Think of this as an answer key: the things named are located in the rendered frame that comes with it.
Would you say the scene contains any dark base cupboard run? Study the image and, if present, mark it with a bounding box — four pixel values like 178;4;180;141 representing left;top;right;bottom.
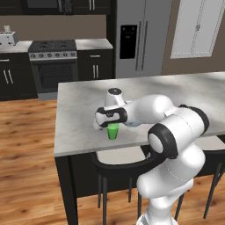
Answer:
0;52;39;102
76;48;115;82

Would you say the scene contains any white framed window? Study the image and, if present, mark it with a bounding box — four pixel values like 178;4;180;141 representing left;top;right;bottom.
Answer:
170;0;225;60

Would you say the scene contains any black microwave oven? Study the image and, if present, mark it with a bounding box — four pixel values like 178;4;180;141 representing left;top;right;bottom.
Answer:
19;0;74;16

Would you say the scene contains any pale blue bowl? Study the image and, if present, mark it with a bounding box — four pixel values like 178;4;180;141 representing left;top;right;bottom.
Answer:
120;122;142;128

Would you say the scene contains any dark marble-top dining table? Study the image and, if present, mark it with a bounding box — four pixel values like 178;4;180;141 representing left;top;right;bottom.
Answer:
54;71;225;225

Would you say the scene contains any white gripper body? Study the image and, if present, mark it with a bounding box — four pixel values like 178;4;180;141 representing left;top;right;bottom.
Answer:
92;117;109;132

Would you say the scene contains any stainless steel fridge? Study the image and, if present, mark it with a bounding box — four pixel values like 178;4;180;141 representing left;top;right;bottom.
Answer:
114;0;174;79

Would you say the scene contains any black stool with pale seat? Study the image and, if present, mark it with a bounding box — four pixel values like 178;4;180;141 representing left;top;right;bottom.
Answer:
174;134;225;221
91;144;165;225

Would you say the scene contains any silver toaster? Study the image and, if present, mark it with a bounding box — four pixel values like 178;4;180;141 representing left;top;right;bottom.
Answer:
0;25;19;47

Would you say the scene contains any green cup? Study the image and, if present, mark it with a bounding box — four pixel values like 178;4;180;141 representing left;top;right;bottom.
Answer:
106;123;120;141

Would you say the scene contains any dark wall cupboard run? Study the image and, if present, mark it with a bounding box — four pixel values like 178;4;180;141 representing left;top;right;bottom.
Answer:
0;0;112;16

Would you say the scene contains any black and steel oven range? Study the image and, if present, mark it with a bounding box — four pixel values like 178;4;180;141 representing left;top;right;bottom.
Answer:
27;40;80;101

